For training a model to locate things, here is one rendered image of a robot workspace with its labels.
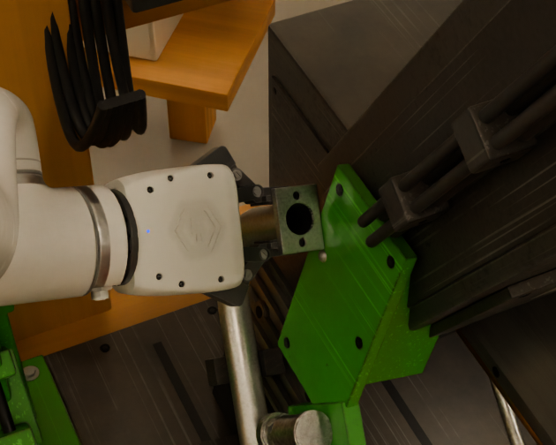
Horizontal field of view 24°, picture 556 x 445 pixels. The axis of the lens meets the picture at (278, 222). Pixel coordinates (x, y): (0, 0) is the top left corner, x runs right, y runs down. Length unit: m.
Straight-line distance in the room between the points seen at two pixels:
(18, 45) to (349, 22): 0.31
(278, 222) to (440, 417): 0.37
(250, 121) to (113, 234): 2.06
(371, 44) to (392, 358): 0.31
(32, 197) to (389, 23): 0.44
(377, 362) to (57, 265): 0.29
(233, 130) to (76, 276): 2.05
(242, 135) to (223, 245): 1.96
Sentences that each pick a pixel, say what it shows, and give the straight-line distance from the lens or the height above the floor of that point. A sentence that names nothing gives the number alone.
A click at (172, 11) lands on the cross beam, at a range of 1.33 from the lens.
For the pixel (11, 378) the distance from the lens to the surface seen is 1.24.
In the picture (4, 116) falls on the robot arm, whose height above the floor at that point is 1.43.
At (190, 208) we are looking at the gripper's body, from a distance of 1.00.
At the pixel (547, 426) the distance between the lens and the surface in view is 1.07.
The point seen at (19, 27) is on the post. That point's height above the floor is 1.29.
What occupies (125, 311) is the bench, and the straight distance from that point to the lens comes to 1.46.
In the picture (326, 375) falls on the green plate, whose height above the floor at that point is 1.11.
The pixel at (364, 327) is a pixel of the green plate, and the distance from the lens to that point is 1.03.
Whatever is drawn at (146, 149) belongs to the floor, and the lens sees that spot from 2.95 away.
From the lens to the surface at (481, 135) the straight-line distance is 0.76.
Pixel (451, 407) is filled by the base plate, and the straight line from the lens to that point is 1.35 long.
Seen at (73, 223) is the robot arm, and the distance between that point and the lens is 0.95.
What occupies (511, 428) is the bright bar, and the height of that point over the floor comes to 1.05.
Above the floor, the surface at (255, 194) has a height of 1.24.
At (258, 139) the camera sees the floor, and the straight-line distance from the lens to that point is 2.96.
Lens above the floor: 1.98
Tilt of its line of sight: 46 degrees down
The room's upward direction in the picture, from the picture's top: straight up
